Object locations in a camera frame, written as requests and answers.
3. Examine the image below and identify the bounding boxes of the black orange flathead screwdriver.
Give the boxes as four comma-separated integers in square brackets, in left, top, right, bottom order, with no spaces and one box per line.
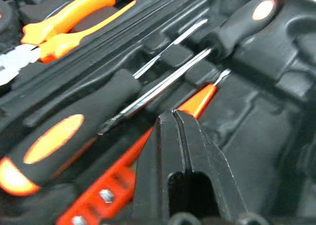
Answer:
[0,18,209,197]

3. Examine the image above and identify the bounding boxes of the black orange phillips screwdriver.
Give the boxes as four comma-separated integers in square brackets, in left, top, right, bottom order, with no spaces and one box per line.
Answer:
[97,0,279,136]

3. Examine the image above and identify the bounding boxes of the black plastic tool case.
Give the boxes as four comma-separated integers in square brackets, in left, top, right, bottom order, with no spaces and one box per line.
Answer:
[0,0,316,225]

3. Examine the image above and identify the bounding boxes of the orange handled steel pliers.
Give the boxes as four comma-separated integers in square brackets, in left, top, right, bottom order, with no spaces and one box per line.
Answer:
[0,0,138,88]

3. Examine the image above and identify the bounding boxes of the orange bit holder strip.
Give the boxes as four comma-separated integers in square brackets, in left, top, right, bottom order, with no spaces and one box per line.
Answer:
[55,127,155,225]

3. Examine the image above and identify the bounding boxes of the orange tester screwdriver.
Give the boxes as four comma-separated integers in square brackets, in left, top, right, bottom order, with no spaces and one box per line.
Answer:
[176,68,232,120]

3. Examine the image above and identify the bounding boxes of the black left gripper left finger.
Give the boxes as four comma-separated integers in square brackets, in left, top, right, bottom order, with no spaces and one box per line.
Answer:
[132,109,192,225]

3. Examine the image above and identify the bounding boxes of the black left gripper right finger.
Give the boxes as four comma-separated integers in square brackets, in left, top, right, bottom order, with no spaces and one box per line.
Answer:
[174,110,251,223]

